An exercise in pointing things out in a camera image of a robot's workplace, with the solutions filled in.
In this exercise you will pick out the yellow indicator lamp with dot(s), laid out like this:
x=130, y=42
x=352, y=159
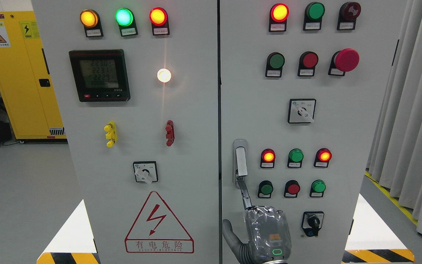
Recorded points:
x=91, y=22

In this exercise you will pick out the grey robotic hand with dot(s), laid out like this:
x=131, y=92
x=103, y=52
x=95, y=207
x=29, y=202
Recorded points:
x=269, y=240

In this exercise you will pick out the red push button lower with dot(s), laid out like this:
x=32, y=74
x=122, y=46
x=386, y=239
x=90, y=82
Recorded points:
x=292, y=188

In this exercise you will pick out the red electric warning sticker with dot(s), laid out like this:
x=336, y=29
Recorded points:
x=156, y=229

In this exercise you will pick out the red lit indicator lamp left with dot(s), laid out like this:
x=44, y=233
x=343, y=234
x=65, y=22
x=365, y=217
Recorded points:
x=159, y=21

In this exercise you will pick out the black digital power meter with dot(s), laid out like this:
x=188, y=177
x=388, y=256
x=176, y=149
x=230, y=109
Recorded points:
x=100, y=75

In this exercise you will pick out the green push button lower right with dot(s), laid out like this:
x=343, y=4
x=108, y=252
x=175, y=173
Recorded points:
x=317, y=189

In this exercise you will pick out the red push button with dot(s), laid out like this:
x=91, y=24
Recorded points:
x=307, y=63
x=292, y=188

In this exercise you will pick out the green lamp top right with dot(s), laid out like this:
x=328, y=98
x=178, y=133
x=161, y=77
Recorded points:
x=313, y=16

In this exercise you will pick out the grey cabinet door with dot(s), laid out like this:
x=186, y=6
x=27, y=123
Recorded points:
x=255, y=108
x=188, y=169

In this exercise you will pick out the green push button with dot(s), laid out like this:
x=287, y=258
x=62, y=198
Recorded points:
x=265, y=189
x=274, y=64
x=317, y=189

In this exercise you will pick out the red lit lamp middle left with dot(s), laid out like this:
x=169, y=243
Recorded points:
x=267, y=159

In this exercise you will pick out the red emergency stop button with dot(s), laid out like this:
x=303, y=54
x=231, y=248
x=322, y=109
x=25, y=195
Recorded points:
x=343, y=61

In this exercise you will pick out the yellow terminal connector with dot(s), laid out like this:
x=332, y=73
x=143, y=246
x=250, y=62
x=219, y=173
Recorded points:
x=111, y=134

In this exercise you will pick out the red lit lamp middle right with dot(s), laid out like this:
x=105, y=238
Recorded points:
x=322, y=158

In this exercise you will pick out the green push button upper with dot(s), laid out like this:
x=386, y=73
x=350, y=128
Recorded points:
x=274, y=64

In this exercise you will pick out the grey left cabinet door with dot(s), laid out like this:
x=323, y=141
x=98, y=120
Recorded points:
x=188, y=169

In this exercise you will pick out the red terminal connector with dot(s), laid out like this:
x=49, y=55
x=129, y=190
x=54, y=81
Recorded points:
x=170, y=136

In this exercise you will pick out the black key switch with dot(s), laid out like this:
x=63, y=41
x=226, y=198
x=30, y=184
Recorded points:
x=312, y=223

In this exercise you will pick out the white lit indicator lamp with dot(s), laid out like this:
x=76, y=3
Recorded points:
x=164, y=75

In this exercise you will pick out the red lit lamp top right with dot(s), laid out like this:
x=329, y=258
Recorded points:
x=278, y=17

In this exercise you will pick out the green push button lower left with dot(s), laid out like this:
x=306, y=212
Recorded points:
x=265, y=189

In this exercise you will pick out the yellow safety cabinet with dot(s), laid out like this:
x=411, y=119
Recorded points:
x=25, y=83

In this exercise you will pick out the upper right selector switch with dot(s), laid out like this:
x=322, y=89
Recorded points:
x=301, y=111

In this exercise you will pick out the silver cabinet door handle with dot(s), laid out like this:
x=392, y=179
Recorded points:
x=239, y=161

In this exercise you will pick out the red push button upper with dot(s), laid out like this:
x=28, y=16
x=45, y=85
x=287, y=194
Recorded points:
x=307, y=63

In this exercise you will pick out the green lit indicator lamp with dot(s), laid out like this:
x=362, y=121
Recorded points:
x=126, y=22

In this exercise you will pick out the grey right cabinet door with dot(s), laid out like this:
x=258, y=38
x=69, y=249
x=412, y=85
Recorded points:
x=255, y=108

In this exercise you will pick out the green lamp middle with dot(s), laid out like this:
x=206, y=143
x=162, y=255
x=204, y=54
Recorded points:
x=295, y=158

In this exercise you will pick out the grey curtain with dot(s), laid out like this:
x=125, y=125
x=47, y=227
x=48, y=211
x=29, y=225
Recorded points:
x=395, y=160

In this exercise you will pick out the left door selector switch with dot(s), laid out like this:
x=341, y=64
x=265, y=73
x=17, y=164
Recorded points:
x=145, y=172

